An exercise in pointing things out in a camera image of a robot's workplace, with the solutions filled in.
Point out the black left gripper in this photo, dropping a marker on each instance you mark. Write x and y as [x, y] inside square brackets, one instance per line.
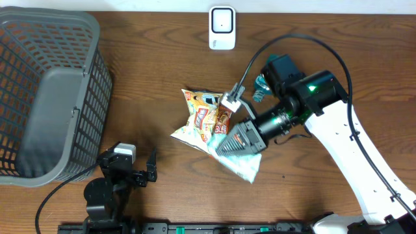
[141, 177]

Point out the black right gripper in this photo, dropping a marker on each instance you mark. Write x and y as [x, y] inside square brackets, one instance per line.
[253, 138]

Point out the orange chocolate bar wrapper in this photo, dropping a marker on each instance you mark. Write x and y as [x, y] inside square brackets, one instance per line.
[223, 120]

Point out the blue mouthwash bottle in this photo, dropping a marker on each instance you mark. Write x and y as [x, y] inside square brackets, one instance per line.
[261, 88]

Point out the cream snack bag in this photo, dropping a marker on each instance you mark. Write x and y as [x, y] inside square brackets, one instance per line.
[203, 107]

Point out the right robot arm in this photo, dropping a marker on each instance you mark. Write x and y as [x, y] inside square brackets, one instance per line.
[320, 104]

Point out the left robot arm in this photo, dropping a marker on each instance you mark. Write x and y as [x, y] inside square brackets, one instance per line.
[107, 197]

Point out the white barcode scanner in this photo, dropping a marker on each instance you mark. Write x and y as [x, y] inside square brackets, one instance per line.
[222, 28]

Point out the grey plastic shopping basket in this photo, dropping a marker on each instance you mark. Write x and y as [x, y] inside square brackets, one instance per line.
[55, 95]

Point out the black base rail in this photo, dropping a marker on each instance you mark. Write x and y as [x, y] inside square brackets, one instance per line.
[164, 228]

